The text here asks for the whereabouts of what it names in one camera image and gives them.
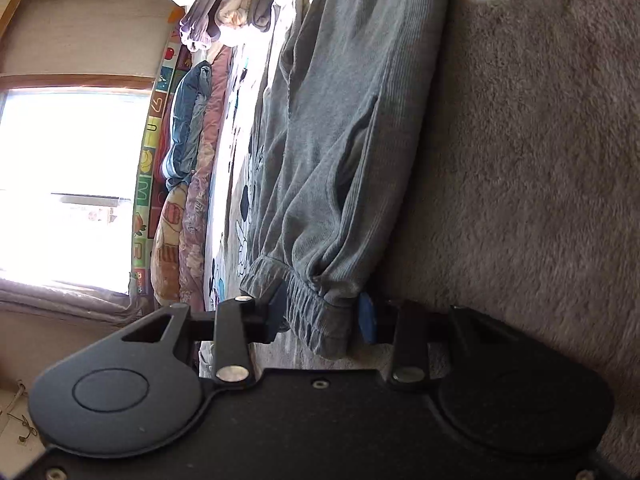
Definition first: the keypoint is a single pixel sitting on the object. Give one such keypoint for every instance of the yellow orange cartoon pillow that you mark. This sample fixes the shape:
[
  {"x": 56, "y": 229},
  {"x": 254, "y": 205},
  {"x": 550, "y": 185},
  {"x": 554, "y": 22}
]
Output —
[{"x": 165, "y": 264}]

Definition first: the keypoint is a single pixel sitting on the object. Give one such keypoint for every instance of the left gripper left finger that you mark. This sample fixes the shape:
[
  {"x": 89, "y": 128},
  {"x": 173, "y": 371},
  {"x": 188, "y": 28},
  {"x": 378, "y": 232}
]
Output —
[{"x": 234, "y": 326}]

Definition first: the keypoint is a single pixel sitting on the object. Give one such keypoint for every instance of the pink floral quilt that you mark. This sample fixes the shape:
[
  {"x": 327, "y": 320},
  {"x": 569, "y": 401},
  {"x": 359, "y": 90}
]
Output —
[{"x": 194, "y": 222}]

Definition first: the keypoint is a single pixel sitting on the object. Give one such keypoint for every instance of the grey curtain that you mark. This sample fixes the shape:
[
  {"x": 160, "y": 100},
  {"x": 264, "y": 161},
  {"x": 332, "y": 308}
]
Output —
[{"x": 74, "y": 303}]

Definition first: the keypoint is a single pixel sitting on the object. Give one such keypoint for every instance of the grey sweatpants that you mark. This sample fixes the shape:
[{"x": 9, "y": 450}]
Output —
[{"x": 332, "y": 150}]

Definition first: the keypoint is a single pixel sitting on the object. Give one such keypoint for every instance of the blue folded quilt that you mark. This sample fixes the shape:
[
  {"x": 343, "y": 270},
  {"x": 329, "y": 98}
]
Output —
[{"x": 186, "y": 124}]

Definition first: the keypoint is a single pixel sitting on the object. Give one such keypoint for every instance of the Mickey Mouse brown blanket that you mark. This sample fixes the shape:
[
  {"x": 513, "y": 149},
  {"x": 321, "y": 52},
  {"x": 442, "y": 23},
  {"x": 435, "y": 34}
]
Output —
[{"x": 524, "y": 201}]

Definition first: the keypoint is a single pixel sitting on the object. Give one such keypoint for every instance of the window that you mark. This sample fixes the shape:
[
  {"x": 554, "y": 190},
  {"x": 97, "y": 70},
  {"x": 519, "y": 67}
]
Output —
[{"x": 69, "y": 165}]

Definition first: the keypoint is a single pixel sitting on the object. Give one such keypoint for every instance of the colourful alphabet foam mat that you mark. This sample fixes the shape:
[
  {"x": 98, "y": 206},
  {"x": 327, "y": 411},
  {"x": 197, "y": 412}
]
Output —
[{"x": 150, "y": 187}]

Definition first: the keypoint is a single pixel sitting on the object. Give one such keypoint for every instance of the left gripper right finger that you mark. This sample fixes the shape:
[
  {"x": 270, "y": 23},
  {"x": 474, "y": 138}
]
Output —
[{"x": 401, "y": 325}]

